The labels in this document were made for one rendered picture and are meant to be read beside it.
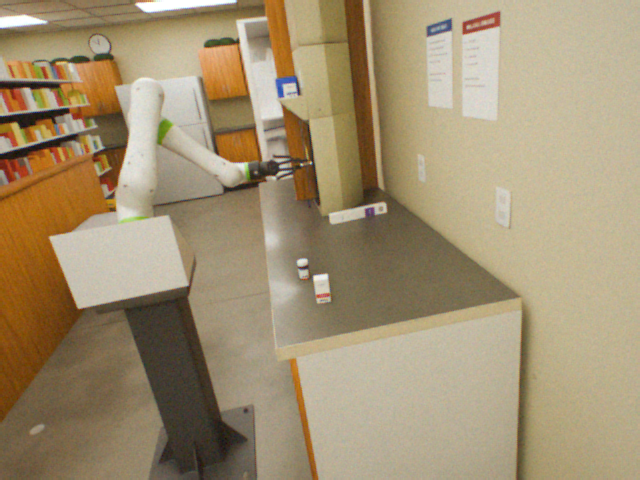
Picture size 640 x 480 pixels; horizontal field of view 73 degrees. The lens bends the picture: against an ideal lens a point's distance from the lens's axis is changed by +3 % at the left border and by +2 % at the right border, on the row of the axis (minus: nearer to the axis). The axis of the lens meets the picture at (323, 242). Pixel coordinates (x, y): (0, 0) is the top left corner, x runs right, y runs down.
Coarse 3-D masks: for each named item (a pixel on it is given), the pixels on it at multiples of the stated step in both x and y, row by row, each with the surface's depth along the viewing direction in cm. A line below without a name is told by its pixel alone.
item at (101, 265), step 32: (128, 224) 144; (160, 224) 147; (64, 256) 144; (96, 256) 146; (128, 256) 148; (160, 256) 150; (192, 256) 178; (96, 288) 149; (128, 288) 152; (160, 288) 154
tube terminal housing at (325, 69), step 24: (312, 48) 184; (336, 48) 192; (312, 72) 187; (336, 72) 194; (312, 96) 191; (336, 96) 196; (312, 120) 194; (336, 120) 198; (312, 144) 198; (336, 144) 200; (336, 168) 204; (336, 192) 208; (360, 192) 223
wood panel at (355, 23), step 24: (264, 0) 208; (360, 0) 214; (360, 24) 218; (288, 48) 216; (360, 48) 222; (288, 72) 220; (360, 72) 226; (360, 96) 230; (288, 120) 228; (360, 120) 235; (288, 144) 233; (360, 144) 239; (360, 168) 244
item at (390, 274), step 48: (288, 192) 265; (384, 192) 237; (288, 240) 186; (336, 240) 179; (384, 240) 172; (432, 240) 165; (288, 288) 143; (336, 288) 139; (384, 288) 135; (432, 288) 131; (480, 288) 127; (288, 336) 117; (336, 336) 114; (384, 336) 116
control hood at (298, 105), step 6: (300, 96) 193; (282, 102) 190; (288, 102) 190; (294, 102) 190; (300, 102) 191; (306, 102) 191; (288, 108) 191; (294, 108) 191; (300, 108) 192; (306, 108) 192; (300, 114) 192; (306, 114) 193
